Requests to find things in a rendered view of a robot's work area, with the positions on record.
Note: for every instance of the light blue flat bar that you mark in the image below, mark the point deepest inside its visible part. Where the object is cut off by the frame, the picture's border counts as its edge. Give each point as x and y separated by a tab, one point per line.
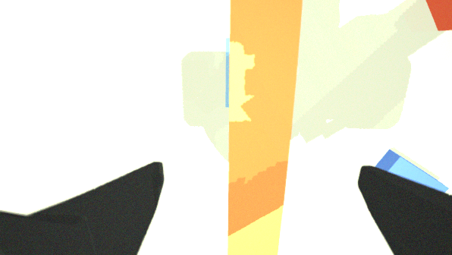
396	164

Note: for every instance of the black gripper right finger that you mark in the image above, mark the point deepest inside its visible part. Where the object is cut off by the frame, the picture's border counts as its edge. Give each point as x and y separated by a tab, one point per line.
413	218

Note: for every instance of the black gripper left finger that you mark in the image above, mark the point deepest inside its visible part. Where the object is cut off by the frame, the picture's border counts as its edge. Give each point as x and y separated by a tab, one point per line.
111	219

